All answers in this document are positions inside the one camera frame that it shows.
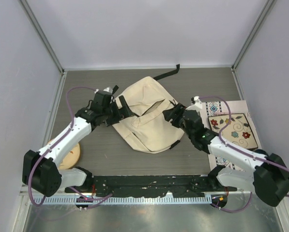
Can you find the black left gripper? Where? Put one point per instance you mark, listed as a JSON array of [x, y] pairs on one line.
[[116, 119]]

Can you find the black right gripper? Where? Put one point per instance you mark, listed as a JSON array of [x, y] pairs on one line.
[[171, 114]]

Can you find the cream canvas backpack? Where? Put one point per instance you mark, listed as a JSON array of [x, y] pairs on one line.
[[147, 130]]

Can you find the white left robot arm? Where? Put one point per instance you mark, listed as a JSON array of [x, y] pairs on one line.
[[41, 168]]

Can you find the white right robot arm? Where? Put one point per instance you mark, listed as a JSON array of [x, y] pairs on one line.
[[264, 175]]

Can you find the patterned white placemat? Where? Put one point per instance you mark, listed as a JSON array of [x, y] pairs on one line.
[[231, 107]]

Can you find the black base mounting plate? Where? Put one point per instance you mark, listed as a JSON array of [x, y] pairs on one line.
[[152, 186]]

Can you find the round wooden painted plate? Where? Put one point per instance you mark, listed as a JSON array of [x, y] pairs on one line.
[[71, 159]]

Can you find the square floral ceramic plate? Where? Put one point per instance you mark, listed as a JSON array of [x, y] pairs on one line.
[[238, 130]]

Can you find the blue ceramic mug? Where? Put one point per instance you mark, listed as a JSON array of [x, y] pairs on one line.
[[261, 151]]

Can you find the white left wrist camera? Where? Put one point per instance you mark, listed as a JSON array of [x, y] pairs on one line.
[[107, 89]]

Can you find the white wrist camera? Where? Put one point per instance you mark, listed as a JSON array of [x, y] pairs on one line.
[[107, 89], [196, 104]]

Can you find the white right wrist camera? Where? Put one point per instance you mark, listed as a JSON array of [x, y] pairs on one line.
[[196, 104]]

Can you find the white slotted cable duct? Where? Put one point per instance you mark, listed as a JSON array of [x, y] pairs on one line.
[[168, 199]]

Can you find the aluminium frame rail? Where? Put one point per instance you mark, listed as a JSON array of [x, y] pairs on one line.
[[24, 190]]

